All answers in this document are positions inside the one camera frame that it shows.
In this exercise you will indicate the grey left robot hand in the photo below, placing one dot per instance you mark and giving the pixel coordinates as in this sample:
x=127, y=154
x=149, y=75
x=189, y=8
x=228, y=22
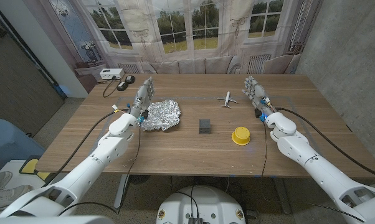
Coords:
x=142, y=98

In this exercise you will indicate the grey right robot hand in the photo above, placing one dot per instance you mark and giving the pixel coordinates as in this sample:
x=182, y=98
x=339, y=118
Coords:
x=257, y=93

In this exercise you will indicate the aluminum foil sheet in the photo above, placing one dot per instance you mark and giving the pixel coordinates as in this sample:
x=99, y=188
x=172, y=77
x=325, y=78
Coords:
x=162, y=115

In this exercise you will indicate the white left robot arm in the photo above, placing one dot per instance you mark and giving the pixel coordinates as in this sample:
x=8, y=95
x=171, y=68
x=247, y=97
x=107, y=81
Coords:
x=91, y=165

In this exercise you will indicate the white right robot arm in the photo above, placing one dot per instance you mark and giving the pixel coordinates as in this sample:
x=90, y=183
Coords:
x=318, y=171

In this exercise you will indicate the white toy airplane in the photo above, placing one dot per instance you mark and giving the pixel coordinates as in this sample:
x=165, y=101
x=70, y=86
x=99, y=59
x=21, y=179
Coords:
x=227, y=99

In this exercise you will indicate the yellow plastic cup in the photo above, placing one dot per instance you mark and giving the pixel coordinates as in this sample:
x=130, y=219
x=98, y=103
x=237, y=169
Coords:
x=241, y=135

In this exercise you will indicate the dark grey block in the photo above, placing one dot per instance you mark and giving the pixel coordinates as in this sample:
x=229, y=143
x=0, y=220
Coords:
x=205, y=127

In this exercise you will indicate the black power adapter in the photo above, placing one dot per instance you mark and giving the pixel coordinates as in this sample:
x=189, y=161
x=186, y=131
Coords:
x=122, y=86
x=130, y=79

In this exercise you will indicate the white power box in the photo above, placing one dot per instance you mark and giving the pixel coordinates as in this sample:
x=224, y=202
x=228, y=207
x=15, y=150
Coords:
x=111, y=73

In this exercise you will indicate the printed window backdrop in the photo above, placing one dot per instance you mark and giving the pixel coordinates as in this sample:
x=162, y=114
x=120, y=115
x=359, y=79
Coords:
x=187, y=37

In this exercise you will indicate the grey table leg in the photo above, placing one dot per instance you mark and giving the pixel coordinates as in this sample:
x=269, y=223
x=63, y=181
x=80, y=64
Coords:
x=121, y=191
x=282, y=196

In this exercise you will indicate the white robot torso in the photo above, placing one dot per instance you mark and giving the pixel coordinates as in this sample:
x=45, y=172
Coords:
x=206, y=202

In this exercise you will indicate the yellow and black pad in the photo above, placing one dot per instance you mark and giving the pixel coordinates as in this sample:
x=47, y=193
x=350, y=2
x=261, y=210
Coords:
x=30, y=165

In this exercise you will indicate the blue upholstered seat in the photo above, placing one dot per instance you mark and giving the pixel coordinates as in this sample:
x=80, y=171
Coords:
x=7, y=143

